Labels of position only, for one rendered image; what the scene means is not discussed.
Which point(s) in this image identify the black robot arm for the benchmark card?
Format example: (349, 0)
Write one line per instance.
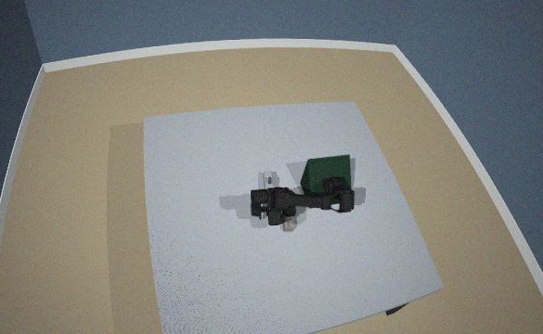
(281, 198)

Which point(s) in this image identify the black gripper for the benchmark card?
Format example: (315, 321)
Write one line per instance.
(257, 209)

